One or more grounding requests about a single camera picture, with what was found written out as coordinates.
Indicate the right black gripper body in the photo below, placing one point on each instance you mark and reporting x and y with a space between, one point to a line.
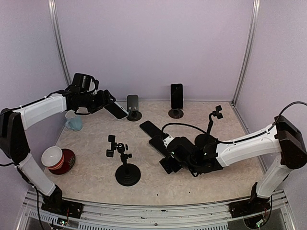
190 167

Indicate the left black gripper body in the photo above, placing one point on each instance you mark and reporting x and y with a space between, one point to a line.
91 102

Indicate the blue case phone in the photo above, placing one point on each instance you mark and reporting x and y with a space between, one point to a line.
117 110

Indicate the plate phone stand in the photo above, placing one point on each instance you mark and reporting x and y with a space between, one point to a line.
133 108
176 113

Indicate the black clamp phone stand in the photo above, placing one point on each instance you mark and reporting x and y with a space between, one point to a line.
212 124
127 174

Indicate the clear case phone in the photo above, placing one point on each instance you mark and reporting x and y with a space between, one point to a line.
176 96

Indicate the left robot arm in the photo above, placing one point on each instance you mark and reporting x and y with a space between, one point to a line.
13 141

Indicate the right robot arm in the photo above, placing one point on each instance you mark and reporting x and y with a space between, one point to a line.
281 138

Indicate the dark teal phone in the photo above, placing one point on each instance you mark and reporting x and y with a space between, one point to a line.
157 143

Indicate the top black phone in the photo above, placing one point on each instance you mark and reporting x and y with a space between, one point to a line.
150 129

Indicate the light blue mug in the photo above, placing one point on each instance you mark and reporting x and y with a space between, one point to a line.
73 121

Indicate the dark red saucer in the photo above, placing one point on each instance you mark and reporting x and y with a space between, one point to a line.
69 161

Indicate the white and red bowl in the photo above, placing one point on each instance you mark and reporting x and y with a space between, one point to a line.
53 158

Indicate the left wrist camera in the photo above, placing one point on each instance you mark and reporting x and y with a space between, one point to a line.
93 86

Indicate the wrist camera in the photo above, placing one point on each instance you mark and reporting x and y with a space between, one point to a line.
93 86
167 141

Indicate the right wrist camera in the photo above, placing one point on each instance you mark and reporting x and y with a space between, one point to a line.
167 141

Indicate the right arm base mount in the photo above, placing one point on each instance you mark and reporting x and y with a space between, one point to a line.
245 208

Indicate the left aluminium frame post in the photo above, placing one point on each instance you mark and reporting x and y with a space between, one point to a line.
57 34

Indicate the aluminium frame post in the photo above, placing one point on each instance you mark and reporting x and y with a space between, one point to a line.
57 34
248 50

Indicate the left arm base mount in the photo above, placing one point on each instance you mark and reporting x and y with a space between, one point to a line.
65 208

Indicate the front aluminium rail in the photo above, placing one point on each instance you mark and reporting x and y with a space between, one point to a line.
102 216

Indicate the right aluminium frame post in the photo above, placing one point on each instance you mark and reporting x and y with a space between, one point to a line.
248 50

